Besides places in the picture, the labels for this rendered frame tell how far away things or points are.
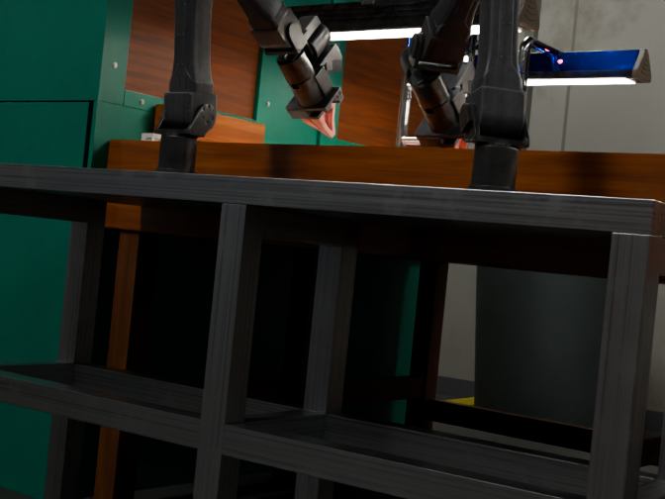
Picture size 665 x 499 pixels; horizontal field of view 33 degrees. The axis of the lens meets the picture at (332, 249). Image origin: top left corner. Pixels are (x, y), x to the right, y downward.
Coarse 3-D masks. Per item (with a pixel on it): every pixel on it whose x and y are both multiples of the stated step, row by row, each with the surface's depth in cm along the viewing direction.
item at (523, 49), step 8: (528, 40) 260; (536, 40) 263; (520, 48) 260; (528, 48) 260; (536, 48) 264; (544, 48) 266; (552, 48) 268; (520, 56) 260; (528, 56) 259; (520, 64) 260; (528, 64) 259; (520, 72) 259
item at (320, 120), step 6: (294, 114) 222; (300, 114) 221; (306, 114) 220; (312, 114) 221; (318, 114) 220; (324, 114) 221; (330, 114) 225; (312, 120) 221; (318, 120) 220; (324, 120) 222; (330, 120) 225; (318, 126) 223; (324, 126) 223; (330, 126) 226; (330, 132) 225
